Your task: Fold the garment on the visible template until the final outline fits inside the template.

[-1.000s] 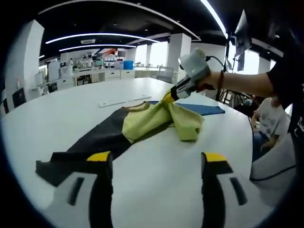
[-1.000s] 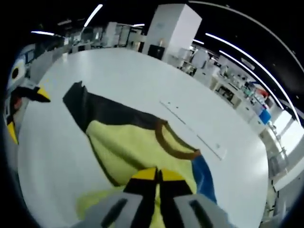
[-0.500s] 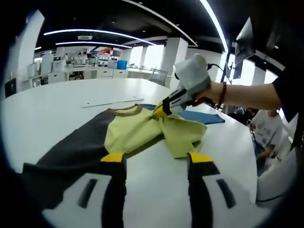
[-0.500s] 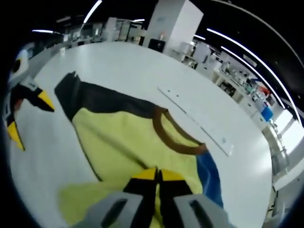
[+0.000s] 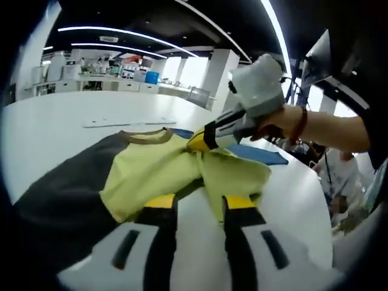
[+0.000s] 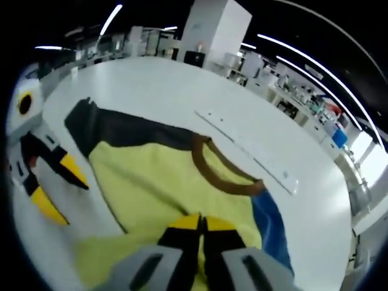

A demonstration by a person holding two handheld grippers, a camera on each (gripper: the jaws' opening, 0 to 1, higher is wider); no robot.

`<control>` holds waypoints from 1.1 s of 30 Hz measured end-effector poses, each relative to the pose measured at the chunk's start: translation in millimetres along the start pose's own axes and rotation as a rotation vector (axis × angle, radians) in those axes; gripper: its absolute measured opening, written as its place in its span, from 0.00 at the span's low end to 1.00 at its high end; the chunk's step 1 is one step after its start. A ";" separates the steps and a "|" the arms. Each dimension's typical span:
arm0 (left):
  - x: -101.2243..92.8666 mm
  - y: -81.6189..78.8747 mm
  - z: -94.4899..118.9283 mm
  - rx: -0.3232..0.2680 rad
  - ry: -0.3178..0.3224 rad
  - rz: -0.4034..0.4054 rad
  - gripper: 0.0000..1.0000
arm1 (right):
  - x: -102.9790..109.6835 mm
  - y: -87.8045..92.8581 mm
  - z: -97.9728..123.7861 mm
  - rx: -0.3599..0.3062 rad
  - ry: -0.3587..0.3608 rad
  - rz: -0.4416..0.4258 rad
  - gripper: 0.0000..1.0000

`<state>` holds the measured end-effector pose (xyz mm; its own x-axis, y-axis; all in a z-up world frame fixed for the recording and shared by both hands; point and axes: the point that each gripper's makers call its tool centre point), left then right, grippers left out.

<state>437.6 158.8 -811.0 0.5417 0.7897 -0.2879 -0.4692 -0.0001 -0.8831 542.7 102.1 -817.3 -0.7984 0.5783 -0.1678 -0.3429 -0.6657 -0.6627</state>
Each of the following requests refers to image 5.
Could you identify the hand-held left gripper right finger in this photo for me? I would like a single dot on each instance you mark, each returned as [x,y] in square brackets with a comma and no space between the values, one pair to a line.
[257,254]

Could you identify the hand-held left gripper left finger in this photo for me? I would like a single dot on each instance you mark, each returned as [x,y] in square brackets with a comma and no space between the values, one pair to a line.
[136,254]

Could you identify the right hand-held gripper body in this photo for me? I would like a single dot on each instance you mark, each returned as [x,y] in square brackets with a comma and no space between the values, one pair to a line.
[257,88]

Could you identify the yellow grey blue garment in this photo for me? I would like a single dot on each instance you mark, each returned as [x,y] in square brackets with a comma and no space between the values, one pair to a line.
[151,166]

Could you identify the person's right hand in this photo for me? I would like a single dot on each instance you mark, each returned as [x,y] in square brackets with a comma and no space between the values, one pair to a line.
[282,124]

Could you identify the mesh office chair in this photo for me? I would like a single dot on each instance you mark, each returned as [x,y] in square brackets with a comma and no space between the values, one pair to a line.
[198,97]

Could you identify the blue storage box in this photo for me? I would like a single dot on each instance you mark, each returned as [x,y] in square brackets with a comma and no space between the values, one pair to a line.
[151,77]

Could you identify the white table strip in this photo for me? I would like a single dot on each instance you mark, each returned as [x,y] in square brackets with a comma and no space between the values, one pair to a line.
[121,125]

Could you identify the white cabinet counter row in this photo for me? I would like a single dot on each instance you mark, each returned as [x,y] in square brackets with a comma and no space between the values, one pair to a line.
[127,85]

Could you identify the ceiling air vent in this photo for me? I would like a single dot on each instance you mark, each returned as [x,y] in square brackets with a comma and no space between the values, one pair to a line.
[108,38]

